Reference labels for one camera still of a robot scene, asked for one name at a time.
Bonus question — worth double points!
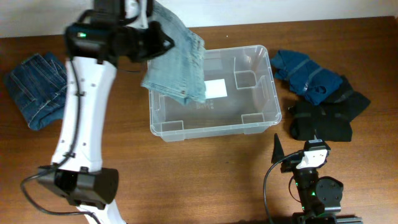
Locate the light blue jeans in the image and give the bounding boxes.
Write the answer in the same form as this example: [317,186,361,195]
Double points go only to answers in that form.
[141,1,206,105]

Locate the black garment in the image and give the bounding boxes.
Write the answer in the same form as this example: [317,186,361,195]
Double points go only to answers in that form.
[288,101,353,142]
[322,75,371,121]

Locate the clear plastic storage bin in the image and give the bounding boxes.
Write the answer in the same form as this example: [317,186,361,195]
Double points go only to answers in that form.
[149,45,282,142]

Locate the blue garment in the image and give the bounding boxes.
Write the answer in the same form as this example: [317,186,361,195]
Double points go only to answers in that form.
[271,50,343,105]

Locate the dark blue jeans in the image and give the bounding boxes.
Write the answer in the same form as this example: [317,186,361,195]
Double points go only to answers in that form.
[4,52,67,131]

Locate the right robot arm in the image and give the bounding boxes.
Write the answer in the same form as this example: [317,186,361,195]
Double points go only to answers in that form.
[263,134,363,224]

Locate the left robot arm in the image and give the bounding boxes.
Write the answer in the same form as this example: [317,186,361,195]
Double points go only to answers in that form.
[37,1,174,223]

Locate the white label in bin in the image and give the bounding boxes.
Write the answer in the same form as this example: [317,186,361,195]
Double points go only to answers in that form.
[205,79,228,99]

